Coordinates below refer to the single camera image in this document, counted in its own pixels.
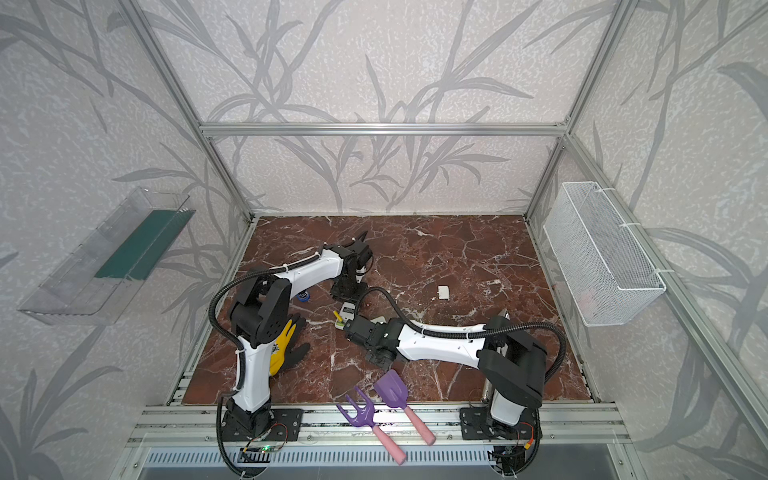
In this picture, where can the purple garden fork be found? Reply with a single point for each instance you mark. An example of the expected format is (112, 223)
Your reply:
(364, 417)

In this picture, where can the metal garden trowel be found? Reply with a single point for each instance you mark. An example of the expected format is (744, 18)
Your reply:
(488, 389)

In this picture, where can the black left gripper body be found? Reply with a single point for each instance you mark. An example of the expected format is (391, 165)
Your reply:
(346, 287)

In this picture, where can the white remote with red buttons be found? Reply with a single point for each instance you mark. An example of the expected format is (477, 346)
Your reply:
(344, 314)

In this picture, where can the purple garden shovel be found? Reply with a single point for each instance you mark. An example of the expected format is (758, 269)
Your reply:
(394, 393)

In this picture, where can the aluminium frame profiles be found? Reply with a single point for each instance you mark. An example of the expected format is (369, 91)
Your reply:
(747, 399)

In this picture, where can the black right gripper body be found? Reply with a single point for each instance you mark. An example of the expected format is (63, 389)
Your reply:
(352, 324)

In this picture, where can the white wire mesh basket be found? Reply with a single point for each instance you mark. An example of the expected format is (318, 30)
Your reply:
(609, 275)

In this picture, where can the blue stapler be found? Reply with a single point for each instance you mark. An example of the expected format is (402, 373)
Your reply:
(305, 296)

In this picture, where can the clear acrylic wall shelf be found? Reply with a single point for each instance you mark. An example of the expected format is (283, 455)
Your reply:
(96, 282)

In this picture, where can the white battery cover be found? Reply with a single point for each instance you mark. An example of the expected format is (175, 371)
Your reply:
(443, 292)

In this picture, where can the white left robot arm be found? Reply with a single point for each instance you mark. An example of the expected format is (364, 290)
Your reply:
(253, 310)

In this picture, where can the yellow black work glove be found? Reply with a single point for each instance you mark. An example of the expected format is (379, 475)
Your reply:
(287, 353)

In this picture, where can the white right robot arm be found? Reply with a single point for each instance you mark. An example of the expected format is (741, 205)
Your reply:
(514, 363)

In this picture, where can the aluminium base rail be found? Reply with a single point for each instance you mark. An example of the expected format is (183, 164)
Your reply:
(324, 435)

